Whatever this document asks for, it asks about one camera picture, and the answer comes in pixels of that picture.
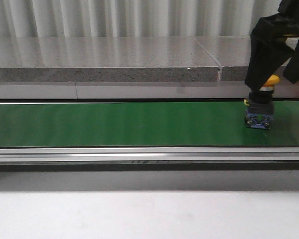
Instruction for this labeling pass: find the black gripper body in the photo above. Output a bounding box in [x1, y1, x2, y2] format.
[251, 0, 299, 42]

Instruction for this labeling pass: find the yellow mushroom push button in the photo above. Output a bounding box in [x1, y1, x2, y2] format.
[244, 75, 280, 130]

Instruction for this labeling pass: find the grey stone slab right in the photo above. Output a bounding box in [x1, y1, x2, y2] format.
[195, 34, 299, 82]

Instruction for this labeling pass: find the grey stone slab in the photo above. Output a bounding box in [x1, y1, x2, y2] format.
[0, 37, 219, 82]
[195, 34, 299, 82]

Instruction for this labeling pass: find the green conveyor belt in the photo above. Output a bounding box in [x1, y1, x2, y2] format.
[0, 101, 299, 148]

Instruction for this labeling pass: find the grey stone slab left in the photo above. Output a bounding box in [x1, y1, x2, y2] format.
[0, 37, 219, 82]

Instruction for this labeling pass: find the aluminium conveyor frame rail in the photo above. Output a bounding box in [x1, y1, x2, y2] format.
[0, 146, 299, 172]

